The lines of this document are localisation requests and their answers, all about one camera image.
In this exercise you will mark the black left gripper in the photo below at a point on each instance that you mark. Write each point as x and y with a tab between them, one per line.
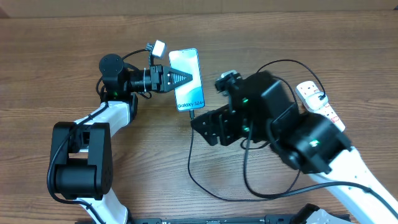
160	78

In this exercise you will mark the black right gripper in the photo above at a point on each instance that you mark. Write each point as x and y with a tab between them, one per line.
221	126

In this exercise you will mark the blue Galaxy smartphone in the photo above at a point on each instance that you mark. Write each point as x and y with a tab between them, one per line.
189	93

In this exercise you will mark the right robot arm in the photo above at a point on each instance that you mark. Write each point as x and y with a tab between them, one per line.
260	110

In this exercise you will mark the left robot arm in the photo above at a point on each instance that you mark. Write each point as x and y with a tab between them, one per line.
81	165

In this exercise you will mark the white USB charger plug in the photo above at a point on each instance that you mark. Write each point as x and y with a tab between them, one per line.
315	101

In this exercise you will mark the white power strip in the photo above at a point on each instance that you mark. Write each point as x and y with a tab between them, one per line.
307	88

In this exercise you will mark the brown cardboard backboard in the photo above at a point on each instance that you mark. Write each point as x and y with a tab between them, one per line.
79	8

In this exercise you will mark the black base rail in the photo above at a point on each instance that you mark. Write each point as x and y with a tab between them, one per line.
267	219

